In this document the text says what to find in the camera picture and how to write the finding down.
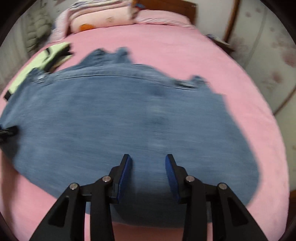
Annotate floral wardrobe doors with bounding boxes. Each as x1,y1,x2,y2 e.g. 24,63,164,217
223,0,296,149

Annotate dark wooden nightstand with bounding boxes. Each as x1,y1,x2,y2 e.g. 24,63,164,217
206,34,234,55

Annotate folded light green garment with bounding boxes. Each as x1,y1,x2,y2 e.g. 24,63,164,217
4,42,73,101

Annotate dark wooden headboard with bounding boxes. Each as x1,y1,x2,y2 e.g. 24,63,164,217
135,0,198,25

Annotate blue denim jacket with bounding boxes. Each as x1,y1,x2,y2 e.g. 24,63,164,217
1,48,259,227

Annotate pink pillow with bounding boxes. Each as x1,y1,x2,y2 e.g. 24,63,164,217
134,9,195,29

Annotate folded floral quilt stack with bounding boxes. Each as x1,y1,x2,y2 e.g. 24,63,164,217
68,1,134,33

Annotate pink bed blanket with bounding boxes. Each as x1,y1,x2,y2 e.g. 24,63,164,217
1,25,290,240

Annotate pink cartoon cushion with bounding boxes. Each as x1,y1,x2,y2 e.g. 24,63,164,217
49,9,70,43

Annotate grey green puffer jacket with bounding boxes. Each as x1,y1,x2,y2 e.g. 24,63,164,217
25,9,52,54

